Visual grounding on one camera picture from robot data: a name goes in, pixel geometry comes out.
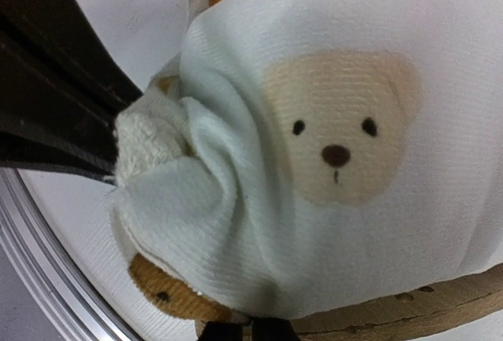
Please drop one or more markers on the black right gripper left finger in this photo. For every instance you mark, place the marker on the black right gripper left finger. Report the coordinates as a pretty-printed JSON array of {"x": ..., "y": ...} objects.
[{"x": 215, "y": 331}]

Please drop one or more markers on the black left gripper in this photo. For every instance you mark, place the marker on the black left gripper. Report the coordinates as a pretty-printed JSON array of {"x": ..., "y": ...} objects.
[{"x": 60, "y": 91}]

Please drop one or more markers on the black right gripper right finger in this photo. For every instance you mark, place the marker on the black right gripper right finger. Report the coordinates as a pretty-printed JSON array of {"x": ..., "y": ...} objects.
[{"x": 273, "y": 329}]

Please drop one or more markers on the large bear print cushion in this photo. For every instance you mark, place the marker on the large bear print cushion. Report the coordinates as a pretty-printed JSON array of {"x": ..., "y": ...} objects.
[{"x": 298, "y": 156}]

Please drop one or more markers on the wooden pet bed frame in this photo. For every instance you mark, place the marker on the wooden pet bed frame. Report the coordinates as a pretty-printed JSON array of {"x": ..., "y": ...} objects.
[{"x": 422, "y": 312}]

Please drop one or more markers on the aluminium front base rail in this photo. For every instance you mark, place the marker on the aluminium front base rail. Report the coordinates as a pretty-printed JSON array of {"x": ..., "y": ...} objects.
[{"x": 48, "y": 272}]

